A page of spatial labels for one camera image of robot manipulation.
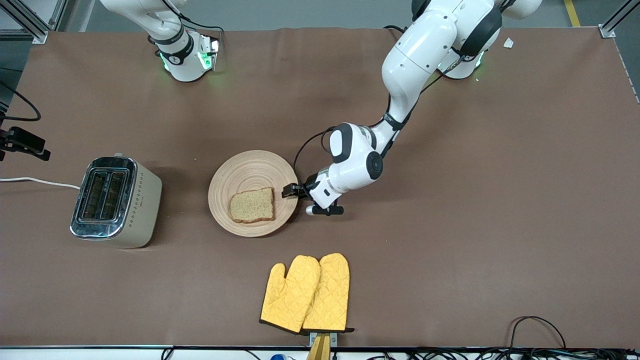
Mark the slice of brown toast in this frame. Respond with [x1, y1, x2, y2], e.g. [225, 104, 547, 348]
[229, 187, 276, 224]

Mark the round wooden plate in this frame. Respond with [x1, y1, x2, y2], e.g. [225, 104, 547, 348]
[208, 150, 300, 238]

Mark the brown table cover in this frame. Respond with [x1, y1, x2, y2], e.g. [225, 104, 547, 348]
[0, 26, 640, 349]

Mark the yellow quilted oven mitt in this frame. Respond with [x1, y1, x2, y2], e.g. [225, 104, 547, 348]
[260, 255, 321, 334]
[302, 252, 355, 334]

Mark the silver two-slot toaster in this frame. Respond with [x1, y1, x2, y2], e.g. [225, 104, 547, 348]
[70, 152, 163, 249]

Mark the wooden wedge piece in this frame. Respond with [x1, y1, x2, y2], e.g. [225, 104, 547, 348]
[306, 335, 332, 360]

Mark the white toaster power cord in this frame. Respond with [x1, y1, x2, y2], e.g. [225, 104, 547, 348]
[0, 176, 82, 191]

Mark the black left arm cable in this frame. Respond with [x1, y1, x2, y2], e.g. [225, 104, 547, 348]
[292, 126, 337, 187]

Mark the aluminium frame post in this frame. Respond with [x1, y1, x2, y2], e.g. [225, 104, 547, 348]
[0, 0, 69, 45]
[599, 0, 640, 39]

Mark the grey metal bracket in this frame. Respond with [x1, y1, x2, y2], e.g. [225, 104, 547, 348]
[309, 331, 338, 348]

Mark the black right base cable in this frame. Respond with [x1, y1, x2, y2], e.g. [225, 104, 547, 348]
[170, 0, 226, 35]

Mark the white table edge rail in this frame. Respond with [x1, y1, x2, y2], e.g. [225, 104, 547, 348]
[0, 346, 640, 360]

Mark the black cable bundle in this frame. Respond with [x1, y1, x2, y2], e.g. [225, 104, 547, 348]
[367, 347, 640, 360]

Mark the black looped cable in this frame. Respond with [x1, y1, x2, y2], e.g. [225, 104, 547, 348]
[509, 316, 567, 351]

